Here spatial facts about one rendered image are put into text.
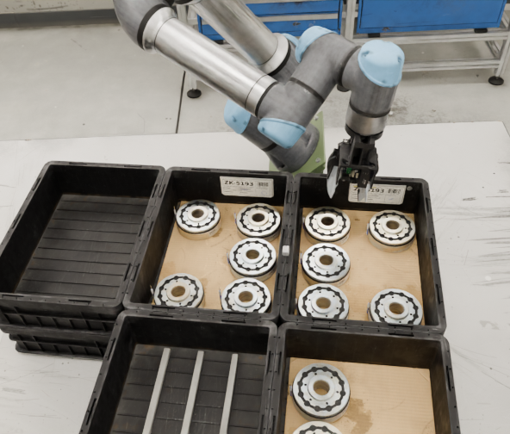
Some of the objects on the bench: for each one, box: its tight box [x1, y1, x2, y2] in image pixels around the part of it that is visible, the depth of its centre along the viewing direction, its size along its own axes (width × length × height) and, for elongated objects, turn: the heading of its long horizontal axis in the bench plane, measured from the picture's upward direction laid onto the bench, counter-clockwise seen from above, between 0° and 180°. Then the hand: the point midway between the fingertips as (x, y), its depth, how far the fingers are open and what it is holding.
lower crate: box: [0, 324, 111, 360], centre depth 133 cm, size 40×30×12 cm
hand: (345, 192), depth 119 cm, fingers open, 5 cm apart
